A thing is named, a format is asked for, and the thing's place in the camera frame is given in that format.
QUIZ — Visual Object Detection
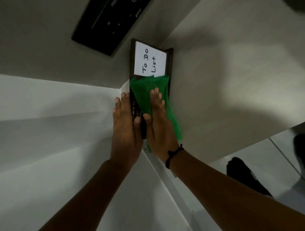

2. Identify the person's left hand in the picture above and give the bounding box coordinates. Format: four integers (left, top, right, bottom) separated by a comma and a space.
110, 92, 144, 167

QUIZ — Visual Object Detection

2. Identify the person's right hand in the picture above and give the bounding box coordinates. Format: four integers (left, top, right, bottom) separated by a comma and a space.
142, 88, 180, 164

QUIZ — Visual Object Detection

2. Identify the green microfibre cloth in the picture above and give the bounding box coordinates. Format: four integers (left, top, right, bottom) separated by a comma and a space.
130, 75, 183, 153

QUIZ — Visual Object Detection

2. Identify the dark brown framed board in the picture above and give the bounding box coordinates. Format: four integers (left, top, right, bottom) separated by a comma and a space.
129, 39, 174, 140

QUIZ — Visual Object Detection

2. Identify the person's left forearm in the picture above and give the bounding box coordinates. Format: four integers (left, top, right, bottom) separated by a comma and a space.
38, 159, 134, 231

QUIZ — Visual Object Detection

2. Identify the person's right forearm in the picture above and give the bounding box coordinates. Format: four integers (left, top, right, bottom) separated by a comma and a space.
166, 149, 305, 231

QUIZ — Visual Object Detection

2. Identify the white handwritten paper note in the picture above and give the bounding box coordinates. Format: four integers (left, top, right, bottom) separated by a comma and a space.
134, 41, 167, 78

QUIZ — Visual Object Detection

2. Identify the black shoe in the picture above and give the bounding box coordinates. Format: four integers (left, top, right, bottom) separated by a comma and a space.
226, 157, 273, 198

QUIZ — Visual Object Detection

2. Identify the black cord wristband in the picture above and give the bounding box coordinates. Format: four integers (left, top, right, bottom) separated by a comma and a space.
165, 144, 185, 169

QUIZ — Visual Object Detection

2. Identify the black wall panel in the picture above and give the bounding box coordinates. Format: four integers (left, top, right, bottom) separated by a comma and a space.
71, 0, 152, 57

